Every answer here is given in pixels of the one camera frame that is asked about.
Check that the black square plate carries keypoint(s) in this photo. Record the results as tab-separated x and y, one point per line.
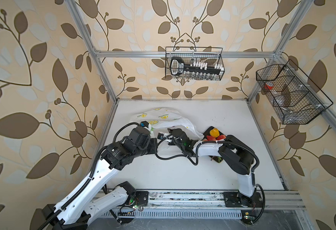
207	133

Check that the red fake strawberry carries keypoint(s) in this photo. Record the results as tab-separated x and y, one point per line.
210	138

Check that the back black wire basket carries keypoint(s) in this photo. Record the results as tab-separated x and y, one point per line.
209	55

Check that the red fake apple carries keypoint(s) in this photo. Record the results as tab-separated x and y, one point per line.
221	137

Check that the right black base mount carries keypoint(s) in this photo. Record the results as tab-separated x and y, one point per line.
238	200

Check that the black wire basket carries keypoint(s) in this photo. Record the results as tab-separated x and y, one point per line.
209	55
300	98

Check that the black socket tool set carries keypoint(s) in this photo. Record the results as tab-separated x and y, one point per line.
178	66

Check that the aluminium rail frame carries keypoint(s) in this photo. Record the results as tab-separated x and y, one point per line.
213	199

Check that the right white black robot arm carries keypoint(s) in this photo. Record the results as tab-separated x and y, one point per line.
238	156

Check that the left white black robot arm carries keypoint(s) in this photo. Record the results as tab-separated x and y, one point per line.
78	209

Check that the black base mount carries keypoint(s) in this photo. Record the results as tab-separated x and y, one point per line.
138	199
238	200

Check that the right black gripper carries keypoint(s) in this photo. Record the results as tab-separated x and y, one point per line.
171	131

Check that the red capped clear bottle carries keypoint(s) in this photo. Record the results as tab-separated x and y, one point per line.
269	88

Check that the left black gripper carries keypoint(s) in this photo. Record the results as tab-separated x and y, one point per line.
154	143

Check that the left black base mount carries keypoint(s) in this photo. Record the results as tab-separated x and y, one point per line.
138	199

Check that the yellow fake fruit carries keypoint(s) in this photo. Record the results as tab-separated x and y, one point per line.
214	133

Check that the white plastic bag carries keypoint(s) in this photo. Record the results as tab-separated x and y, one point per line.
162	120

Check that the right black wire basket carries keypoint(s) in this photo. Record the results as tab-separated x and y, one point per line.
300	98

